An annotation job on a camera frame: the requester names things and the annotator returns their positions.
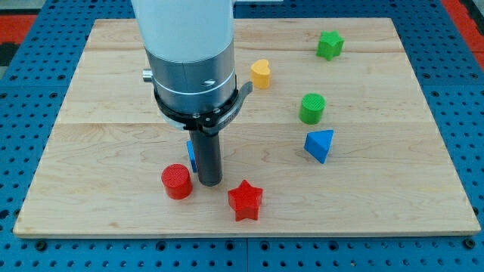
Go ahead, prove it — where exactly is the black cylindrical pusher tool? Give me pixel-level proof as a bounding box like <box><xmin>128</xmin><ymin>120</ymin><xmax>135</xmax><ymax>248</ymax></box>
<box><xmin>189</xmin><ymin>131</ymin><xmax>222</xmax><ymax>187</ymax></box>

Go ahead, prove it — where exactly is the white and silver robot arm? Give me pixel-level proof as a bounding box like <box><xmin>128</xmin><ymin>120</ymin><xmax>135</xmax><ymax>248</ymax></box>
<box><xmin>132</xmin><ymin>0</ymin><xmax>253</xmax><ymax>187</ymax></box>

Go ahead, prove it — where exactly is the blue triangle block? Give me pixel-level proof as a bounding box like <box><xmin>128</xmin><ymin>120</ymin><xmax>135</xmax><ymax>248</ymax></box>
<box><xmin>304</xmin><ymin>129</ymin><xmax>334</xmax><ymax>164</ymax></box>

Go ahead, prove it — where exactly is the blue block behind tool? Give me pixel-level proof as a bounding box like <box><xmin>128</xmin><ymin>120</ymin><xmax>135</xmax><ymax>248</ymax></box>
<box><xmin>186</xmin><ymin>141</ymin><xmax>197</xmax><ymax>173</ymax></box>

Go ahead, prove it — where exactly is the red cylinder block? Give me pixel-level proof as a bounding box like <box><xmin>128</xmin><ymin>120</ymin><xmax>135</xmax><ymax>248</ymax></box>
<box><xmin>161</xmin><ymin>164</ymin><xmax>193</xmax><ymax>200</ymax></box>

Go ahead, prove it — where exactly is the red star block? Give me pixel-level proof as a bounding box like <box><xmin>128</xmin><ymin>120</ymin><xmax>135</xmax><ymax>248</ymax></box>
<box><xmin>228</xmin><ymin>180</ymin><xmax>263</xmax><ymax>221</ymax></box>

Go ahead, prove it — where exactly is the yellow heart block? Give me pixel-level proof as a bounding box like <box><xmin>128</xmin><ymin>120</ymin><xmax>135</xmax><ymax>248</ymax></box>
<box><xmin>250</xmin><ymin>59</ymin><xmax>271</xmax><ymax>89</ymax></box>

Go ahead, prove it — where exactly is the green cylinder block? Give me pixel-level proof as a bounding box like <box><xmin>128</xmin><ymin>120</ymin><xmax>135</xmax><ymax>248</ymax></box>
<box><xmin>299</xmin><ymin>93</ymin><xmax>326</xmax><ymax>125</ymax></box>

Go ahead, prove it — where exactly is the wooden board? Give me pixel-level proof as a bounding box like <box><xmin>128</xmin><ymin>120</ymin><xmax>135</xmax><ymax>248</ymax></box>
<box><xmin>14</xmin><ymin>18</ymin><xmax>480</xmax><ymax>239</ymax></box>

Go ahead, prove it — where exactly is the green star block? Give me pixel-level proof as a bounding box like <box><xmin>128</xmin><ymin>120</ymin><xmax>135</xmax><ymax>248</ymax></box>
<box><xmin>316</xmin><ymin>31</ymin><xmax>345</xmax><ymax>61</ymax></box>

